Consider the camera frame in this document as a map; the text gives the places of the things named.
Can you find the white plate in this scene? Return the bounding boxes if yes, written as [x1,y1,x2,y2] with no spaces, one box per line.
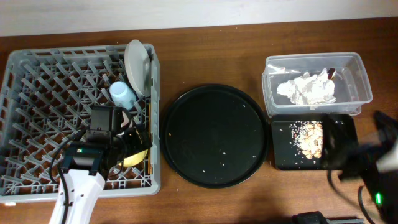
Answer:
[124,40,151,97]

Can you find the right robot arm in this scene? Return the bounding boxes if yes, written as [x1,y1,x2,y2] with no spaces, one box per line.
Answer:
[321,111,397,223]

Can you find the food scraps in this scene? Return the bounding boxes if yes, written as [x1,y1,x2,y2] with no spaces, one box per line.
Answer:
[289,121,323,159]

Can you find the wooden chopstick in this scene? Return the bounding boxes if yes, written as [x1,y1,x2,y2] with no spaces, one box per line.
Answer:
[147,103,152,175]

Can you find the round black tray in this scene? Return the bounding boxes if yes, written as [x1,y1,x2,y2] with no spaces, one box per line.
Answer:
[160,84,270,189]

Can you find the pink cup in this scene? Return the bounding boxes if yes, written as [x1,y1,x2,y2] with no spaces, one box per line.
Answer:
[121,109,132,129]

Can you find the blue cup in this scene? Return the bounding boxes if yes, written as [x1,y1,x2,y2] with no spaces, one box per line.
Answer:
[109,81,137,110]

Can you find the yellow bowl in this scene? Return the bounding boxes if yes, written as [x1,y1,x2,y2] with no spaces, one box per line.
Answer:
[119,149,148,167]

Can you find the clear plastic bin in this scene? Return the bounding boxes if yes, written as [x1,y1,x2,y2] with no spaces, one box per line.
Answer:
[262,52,373,117]

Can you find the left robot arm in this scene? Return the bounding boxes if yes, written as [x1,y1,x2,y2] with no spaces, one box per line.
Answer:
[50,106,152,223]

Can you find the grey dishwasher rack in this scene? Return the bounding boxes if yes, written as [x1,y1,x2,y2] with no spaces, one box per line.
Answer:
[1,44,161,203]

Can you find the black rectangular waste tray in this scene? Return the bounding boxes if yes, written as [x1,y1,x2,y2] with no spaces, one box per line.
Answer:
[271,114,358,170]

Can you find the crumpled white paper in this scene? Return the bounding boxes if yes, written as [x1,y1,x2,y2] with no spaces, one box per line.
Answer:
[277,68,336,105]

